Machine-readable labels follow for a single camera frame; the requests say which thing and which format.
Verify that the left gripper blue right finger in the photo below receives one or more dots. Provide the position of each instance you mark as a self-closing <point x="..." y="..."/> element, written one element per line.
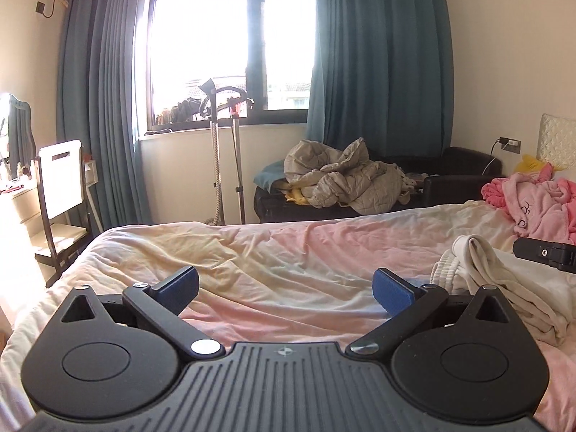
<point x="410" y="309"/>

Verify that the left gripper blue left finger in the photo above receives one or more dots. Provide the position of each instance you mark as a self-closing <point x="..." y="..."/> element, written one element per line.
<point x="157" y="309"/>

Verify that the cream white sweatpants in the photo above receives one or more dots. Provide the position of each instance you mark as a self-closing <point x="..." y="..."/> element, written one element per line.
<point x="544" y="297"/>

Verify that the pink fleece robe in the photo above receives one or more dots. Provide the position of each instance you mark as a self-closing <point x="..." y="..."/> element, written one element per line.
<point x="540" y="205"/>

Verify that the yellow plush toy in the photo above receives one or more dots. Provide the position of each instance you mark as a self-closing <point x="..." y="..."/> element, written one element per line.
<point x="531" y="166"/>

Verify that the pink and yellow bed quilt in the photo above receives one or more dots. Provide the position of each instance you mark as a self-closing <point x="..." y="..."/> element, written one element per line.
<point x="279" y="282"/>

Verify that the white quilted headboard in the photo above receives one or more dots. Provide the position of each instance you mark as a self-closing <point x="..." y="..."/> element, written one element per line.
<point x="557" y="141"/>

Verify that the black sofa bench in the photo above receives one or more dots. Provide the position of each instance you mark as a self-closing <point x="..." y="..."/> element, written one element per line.
<point x="454" y="177"/>

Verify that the white dresser desk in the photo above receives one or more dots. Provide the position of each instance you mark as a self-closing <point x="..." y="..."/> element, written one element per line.
<point x="24" y="196"/>

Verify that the grey puffer jacket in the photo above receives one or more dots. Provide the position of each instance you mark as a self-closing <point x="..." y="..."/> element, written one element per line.
<point x="321" y="176"/>

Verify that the white backed wooden chair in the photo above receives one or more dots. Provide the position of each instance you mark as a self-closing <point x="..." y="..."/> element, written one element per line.
<point x="61" y="186"/>

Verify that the vanity mirror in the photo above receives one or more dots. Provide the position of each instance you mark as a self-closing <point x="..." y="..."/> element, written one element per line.
<point x="17" y="142"/>

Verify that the left teal curtain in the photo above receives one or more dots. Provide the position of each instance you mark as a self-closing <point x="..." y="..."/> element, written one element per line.
<point x="98" y="101"/>

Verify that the teal curtain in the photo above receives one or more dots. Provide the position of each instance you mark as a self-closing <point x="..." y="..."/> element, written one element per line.
<point x="383" y="72"/>
<point x="98" y="101"/>

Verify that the right teal curtain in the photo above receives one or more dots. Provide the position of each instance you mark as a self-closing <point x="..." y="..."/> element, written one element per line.
<point x="383" y="72"/>

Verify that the dark framed window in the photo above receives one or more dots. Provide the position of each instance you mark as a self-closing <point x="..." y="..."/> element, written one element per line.
<point x="265" y="47"/>

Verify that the wall power outlet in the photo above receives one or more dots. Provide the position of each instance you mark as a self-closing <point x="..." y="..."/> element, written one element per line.
<point x="510" y="145"/>

